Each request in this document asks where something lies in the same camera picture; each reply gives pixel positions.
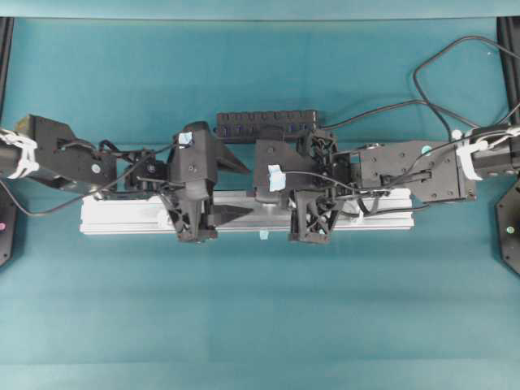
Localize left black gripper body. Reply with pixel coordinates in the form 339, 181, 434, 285
162, 121, 223, 245

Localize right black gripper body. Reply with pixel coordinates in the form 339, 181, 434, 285
286, 129, 352, 245

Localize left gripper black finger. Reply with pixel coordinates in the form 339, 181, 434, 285
214, 140, 250, 175
213, 205, 254, 223

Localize black USB cable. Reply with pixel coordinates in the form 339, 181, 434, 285
324, 35, 520, 216

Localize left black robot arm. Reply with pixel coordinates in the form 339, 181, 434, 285
1, 115, 252, 243

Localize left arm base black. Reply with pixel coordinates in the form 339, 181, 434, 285
0, 187, 18, 268

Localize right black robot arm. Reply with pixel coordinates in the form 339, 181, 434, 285
283, 124, 519, 241

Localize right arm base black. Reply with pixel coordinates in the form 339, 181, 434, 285
495, 180, 520, 275

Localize black multiport USB hub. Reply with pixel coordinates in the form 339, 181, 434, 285
214, 110, 319, 144

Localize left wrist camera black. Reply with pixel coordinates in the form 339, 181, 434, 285
167, 121, 218, 185

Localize silver aluminium extrusion rail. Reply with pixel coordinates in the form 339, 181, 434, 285
80, 191, 414, 235

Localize left clear plastic ring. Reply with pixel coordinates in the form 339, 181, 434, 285
156, 206, 175, 228

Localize left black frame post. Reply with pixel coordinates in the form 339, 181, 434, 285
0, 17, 15, 115

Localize black frame post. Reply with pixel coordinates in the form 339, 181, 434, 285
496, 15, 519, 124
0, 17, 15, 115

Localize right black frame post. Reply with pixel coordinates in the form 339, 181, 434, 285
496, 15, 519, 124

